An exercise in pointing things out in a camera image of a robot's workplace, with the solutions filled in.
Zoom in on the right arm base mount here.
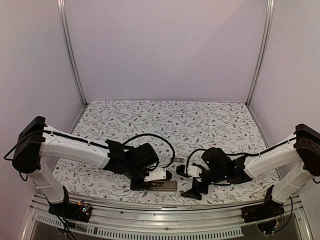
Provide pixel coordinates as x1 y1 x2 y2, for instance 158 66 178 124
241 185 285 223

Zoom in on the front aluminium rail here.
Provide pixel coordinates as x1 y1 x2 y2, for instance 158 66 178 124
19 192 313 240

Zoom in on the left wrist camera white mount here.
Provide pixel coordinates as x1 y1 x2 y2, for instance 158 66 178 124
144 167 172 182

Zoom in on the left camera black cable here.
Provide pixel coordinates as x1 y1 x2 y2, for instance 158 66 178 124
121 133 176 170

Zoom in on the left aluminium frame post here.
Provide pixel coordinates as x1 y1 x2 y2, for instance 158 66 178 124
56 0 88 107

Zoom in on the remote battery cover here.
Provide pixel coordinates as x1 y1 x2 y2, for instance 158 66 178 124
174 157 184 163

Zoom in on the right aluminium frame post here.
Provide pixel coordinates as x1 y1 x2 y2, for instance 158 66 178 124
245 0 275 108

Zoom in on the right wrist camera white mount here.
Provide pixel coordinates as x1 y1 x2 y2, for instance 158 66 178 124
175 163 205 183

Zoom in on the aluminium frame post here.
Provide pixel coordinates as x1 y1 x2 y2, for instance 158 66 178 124
56 0 88 107
245 0 275 108

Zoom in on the right camera black cable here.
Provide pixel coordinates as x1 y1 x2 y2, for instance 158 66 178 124
184 148 208 173

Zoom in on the white remote control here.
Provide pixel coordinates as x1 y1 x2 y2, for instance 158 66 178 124
149 180 178 192

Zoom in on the floral patterned table mat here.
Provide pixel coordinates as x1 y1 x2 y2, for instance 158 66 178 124
53 100 279 205

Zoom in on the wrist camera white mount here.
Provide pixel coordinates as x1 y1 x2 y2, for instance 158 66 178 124
144 167 172 182
175 163 205 183

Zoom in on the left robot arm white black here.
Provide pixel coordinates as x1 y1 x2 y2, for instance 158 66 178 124
10 116 166 217

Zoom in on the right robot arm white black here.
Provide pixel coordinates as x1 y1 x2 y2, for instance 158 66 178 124
176 123 320 218

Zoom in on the camera black cable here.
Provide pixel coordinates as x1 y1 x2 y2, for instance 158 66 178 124
184 148 208 173
121 133 176 170

